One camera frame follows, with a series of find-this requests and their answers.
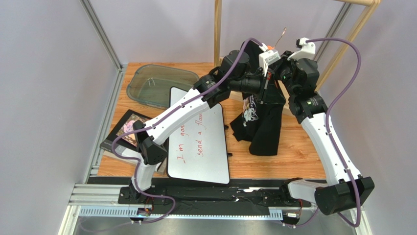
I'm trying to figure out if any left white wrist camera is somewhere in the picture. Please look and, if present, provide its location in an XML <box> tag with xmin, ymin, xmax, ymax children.
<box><xmin>258</xmin><ymin>43</ymin><xmax>281</xmax><ymax>77</ymax></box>

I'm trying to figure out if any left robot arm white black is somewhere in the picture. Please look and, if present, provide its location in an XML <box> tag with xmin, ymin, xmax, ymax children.
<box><xmin>132</xmin><ymin>48</ymin><xmax>284</xmax><ymax>193</ymax></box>

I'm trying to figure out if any black white book stack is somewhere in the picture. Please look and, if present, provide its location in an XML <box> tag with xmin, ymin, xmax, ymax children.
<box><xmin>99</xmin><ymin>109</ymin><xmax>150</xmax><ymax>166</ymax></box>

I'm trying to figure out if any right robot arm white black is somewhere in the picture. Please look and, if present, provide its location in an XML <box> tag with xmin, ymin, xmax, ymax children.
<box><xmin>274</xmin><ymin>51</ymin><xmax>375</xmax><ymax>215</ymax></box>

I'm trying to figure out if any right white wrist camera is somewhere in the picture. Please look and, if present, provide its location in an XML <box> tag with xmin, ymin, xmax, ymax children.
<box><xmin>287</xmin><ymin>38</ymin><xmax>316</xmax><ymax>61</ymax></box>

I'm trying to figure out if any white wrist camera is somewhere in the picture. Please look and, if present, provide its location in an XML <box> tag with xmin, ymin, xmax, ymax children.
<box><xmin>287</xmin><ymin>38</ymin><xmax>316</xmax><ymax>61</ymax></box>
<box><xmin>258</xmin><ymin>43</ymin><xmax>281</xmax><ymax>77</ymax></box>

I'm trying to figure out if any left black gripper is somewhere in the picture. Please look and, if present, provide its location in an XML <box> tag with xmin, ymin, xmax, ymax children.
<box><xmin>230</xmin><ymin>69</ymin><xmax>287</xmax><ymax>106</ymax></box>

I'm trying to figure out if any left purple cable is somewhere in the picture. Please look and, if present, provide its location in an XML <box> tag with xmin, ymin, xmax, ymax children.
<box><xmin>111</xmin><ymin>38</ymin><xmax>264</xmax><ymax>224</ymax></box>

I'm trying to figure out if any orange plastic hanger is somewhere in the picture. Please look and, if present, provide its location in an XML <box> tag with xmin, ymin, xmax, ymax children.
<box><xmin>265</xmin><ymin>27</ymin><xmax>287</xmax><ymax>50</ymax></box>

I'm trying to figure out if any black floral t shirt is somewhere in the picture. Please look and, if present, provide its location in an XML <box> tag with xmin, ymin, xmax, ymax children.
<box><xmin>230</xmin><ymin>40</ymin><xmax>287</xmax><ymax>156</ymax></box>

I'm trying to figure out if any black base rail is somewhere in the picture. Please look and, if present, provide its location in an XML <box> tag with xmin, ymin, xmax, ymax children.
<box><xmin>117</xmin><ymin>178</ymin><xmax>312</xmax><ymax>216</ymax></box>

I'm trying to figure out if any wooden clothes rack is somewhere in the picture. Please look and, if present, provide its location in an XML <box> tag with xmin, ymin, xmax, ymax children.
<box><xmin>213</xmin><ymin>0</ymin><xmax>381</xmax><ymax>91</ymax></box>

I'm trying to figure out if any whiteboard with red writing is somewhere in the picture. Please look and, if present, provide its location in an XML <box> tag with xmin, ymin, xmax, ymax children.
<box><xmin>166</xmin><ymin>104</ymin><xmax>230</xmax><ymax>184</ymax></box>

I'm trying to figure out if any illustrated book on top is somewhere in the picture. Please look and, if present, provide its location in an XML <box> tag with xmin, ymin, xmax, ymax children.
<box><xmin>116</xmin><ymin>114</ymin><xmax>150</xmax><ymax>147</ymax></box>

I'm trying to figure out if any grey transparent plastic bin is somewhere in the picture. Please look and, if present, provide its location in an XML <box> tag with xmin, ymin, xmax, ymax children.
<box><xmin>126</xmin><ymin>64</ymin><xmax>199</xmax><ymax>109</ymax></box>

